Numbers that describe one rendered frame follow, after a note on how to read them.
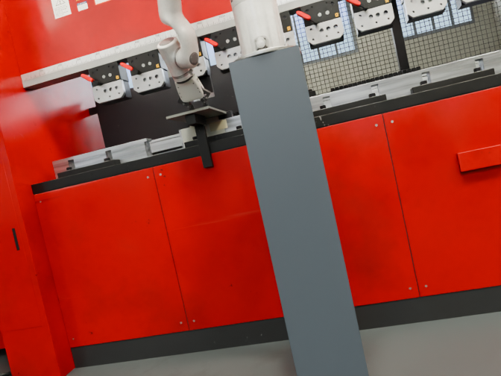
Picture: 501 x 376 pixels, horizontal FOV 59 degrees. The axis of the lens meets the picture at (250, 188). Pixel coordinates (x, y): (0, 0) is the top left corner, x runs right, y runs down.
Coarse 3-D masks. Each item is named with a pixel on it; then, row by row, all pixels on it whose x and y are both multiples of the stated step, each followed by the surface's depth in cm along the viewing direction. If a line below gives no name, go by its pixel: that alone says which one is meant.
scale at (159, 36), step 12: (288, 0) 185; (192, 24) 194; (204, 24) 193; (156, 36) 198; (168, 36) 197; (108, 48) 203; (120, 48) 202; (132, 48) 201; (72, 60) 207; (84, 60) 206; (36, 72) 211; (48, 72) 210
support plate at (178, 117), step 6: (198, 108) 172; (204, 108) 172; (210, 108) 173; (216, 108) 182; (180, 114) 174; (186, 114) 174; (204, 114) 185; (210, 114) 188; (216, 114) 192; (222, 114) 196; (174, 120) 183; (180, 120) 187
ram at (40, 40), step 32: (32, 0) 208; (128, 0) 199; (192, 0) 193; (224, 0) 191; (320, 0) 183; (32, 32) 210; (64, 32) 207; (96, 32) 203; (128, 32) 200; (160, 32) 197; (32, 64) 211; (96, 64) 205
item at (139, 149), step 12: (132, 144) 206; (144, 144) 204; (84, 156) 211; (96, 156) 210; (108, 156) 211; (120, 156) 207; (132, 156) 206; (144, 156) 205; (60, 168) 214; (72, 168) 215
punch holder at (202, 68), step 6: (198, 42) 194; (204, 42) 202; (198, 48) 194; (204, 48) 199; (204, 54) 197; (198, 60) 195; (204, 60) 195; (198, 66) 195; (204, 66) 194; (192, 72) 196; (198, 72) 195; (204, 72) 195; (210, 72) 202
